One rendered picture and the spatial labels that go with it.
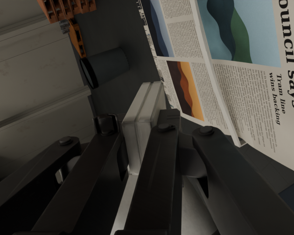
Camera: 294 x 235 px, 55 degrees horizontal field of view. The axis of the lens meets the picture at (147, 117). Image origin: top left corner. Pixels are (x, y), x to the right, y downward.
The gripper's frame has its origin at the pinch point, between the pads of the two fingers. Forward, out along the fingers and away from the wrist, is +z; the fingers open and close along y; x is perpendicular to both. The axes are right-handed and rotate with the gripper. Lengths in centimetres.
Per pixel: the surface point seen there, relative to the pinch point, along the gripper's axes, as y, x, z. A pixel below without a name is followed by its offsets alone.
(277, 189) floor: 63, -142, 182
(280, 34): 9.8, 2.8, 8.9
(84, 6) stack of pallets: -158, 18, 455
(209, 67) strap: 4.8, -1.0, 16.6
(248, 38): 8.1, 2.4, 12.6
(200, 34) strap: 3.9, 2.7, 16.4
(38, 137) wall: -598, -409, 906
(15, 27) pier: -411, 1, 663
